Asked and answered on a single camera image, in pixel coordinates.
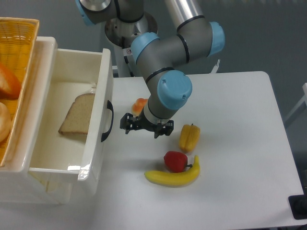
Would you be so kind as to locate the white drawer cabinet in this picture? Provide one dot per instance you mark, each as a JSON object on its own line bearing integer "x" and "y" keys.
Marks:
{"x": 18, "y": 182}

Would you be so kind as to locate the pale round bread roll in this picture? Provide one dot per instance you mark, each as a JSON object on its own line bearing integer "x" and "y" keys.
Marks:
{"x": 5, "y": 121}

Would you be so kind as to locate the black device at edge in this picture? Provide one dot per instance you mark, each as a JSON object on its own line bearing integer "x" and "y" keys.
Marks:
{"x": 298, "y": 205}

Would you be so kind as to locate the yellow wicker basket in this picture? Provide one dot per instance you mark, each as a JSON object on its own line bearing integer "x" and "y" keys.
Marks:
{"x": 17, "y": 41}

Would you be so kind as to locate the yellow bell pepper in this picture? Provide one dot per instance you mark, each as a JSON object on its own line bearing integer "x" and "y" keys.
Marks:
{"x": 189, "y": 137}

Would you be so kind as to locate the red bell pepper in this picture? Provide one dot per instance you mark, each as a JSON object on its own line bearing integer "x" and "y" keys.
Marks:
{"x": 176, "y": 161}

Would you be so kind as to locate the brown bread slice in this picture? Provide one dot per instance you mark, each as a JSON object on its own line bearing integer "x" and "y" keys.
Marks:
{"x": 78, "y": 117}

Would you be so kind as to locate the orange flower bread bun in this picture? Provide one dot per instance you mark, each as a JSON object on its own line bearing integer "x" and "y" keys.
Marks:
{"x": 137, "y": 107}

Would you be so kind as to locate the white frame at right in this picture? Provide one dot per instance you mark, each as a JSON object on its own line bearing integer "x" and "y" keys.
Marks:
{"x": 297, "y": 110}

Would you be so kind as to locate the orange croissant bread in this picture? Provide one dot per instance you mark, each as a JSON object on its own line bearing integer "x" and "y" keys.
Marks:
{"x": 10, "y": 86}

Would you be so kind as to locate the yellow banana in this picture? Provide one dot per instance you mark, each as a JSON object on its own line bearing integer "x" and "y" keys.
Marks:
{"x": 175, "y": 179}

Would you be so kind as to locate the white drawer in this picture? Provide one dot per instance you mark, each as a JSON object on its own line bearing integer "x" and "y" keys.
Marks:
{"x": 76, "y": 159}

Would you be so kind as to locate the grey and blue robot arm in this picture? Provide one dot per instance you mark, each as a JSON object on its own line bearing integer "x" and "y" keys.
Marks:
{"x": 157, "y": 58}

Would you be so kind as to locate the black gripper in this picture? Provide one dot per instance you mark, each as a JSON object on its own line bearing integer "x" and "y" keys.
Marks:
{"x": 128, "y": 122}

